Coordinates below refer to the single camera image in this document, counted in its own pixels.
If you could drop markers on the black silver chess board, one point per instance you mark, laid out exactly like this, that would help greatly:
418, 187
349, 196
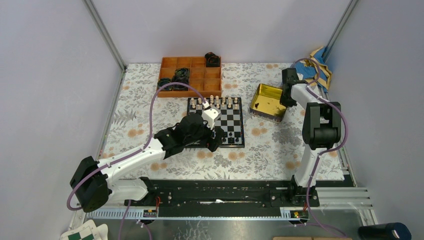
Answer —
231, 119

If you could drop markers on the blue yellow cloth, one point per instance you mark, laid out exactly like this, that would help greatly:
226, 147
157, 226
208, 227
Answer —
313, 68

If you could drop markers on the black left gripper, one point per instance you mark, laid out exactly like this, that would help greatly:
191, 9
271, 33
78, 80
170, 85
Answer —
218, 140

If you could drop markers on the gold tin of black pieces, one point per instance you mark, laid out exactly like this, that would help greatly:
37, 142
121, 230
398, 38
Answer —
269, 107

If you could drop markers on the black green coil left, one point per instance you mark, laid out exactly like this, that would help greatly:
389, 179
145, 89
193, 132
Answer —
164, 81

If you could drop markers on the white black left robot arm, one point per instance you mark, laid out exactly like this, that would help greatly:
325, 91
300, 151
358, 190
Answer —
97, 182

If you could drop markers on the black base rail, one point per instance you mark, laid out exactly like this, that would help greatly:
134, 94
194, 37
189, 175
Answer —
223, 198

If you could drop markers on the black coil middle compartment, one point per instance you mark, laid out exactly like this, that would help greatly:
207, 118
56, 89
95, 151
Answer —
181, 75

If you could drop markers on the black coil compartment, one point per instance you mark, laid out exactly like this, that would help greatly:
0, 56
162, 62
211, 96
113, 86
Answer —
181, 75
212, 60

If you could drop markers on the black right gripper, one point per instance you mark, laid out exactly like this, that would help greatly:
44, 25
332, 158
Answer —
286, 103

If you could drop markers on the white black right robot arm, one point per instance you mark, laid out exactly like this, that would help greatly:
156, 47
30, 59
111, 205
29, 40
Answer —
322, 124

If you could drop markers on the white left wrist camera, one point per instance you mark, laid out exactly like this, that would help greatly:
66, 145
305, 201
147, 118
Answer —
210, 114

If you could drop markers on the orange compartment tray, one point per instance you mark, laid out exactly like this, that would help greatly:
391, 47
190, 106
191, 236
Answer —
205, 80

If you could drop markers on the floral table mat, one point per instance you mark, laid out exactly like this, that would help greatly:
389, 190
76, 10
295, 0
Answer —
272, 151

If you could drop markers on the green white checkered paper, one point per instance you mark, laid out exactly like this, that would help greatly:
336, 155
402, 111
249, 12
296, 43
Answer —
87, 231

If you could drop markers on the black cylinder bottom right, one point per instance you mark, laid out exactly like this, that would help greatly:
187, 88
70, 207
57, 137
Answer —
385, 231

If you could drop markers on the black coil top compartment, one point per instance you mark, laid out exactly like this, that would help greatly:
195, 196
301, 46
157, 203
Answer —
212, 60

